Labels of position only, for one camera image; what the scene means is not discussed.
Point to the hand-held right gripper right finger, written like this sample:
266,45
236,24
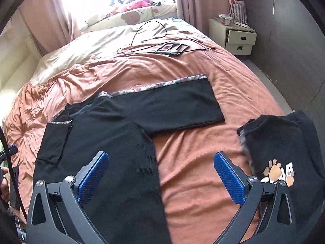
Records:
228,178

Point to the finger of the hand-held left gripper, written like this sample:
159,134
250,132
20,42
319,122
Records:
12,149

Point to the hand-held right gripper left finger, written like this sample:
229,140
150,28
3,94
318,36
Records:
94,178

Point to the black garment with floral trim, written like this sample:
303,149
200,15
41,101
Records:
114,132

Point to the person's left hand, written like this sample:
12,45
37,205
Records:
4,186

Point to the orange blanket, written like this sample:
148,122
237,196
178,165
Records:
190,157

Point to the dark sweater with paw print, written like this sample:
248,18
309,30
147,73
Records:
279,142

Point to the cream headboard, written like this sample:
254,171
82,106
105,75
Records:
15,56

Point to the cream bed sheet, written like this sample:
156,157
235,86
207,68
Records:
83,45

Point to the cream nightstand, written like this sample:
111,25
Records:
241,40

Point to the bear print pillow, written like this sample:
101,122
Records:
132,16

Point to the pink cloth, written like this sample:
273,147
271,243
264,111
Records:
134,5

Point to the black frame device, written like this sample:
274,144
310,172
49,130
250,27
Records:
158,50

